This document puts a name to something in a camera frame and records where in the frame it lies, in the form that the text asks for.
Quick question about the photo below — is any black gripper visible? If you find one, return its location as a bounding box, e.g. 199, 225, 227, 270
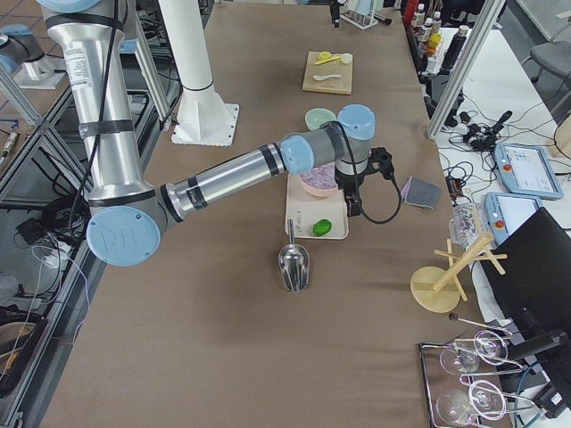
335, 147, 393, 217

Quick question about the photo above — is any white ceramic spoon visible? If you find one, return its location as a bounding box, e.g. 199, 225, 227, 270
312, 73, 343, 82

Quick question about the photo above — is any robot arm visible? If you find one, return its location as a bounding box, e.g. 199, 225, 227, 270
41, 1, 394, 267

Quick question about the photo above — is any pink bowl with ice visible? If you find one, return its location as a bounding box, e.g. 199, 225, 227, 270
299, 162, 338, 198

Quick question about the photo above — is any metal ice scoop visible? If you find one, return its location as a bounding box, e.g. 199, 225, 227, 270
277, 218, 310, 292

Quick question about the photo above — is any mint green bowl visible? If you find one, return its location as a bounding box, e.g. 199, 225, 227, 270
304, 108, 336, 131

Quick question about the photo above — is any green lime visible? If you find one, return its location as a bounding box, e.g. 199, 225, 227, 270
312, 218, 333, 237

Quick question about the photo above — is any cream plastic tray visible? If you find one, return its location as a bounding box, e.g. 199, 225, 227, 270
285, 175, 349, 240

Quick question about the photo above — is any yellow lemon slice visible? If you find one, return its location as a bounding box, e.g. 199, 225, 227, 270
318, 51, 332, 61

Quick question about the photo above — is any yellow plastic knife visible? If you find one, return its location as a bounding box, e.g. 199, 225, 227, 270
314, 55, 341, 66

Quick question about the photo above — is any grey folded cloth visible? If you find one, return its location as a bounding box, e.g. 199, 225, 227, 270
401, 177, 442, 210

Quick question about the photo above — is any wooden cutting board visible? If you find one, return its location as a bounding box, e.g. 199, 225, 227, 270
302, 51, 353, 95

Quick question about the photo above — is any wooden mug tree stand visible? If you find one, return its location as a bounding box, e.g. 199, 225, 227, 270
410, 232, 508, 314

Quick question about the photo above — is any black water bottle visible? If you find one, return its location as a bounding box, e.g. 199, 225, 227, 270
441, 25, 469, 74

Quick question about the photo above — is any blue teach pendant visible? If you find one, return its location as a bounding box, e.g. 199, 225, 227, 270
493, 143, 564, 200
484, 192, 542, 245

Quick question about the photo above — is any wine glass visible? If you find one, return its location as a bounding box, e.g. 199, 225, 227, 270
436, 380, 507, 427
440, 330, 508, 375

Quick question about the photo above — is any black monitor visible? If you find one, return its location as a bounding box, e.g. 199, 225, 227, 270
482, 208, 570, 339

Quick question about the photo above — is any white wire cup rack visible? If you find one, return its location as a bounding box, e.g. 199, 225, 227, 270
341, 0, 392, 29

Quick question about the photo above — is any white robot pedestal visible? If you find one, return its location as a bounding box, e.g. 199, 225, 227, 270
159, 0, 239, 147

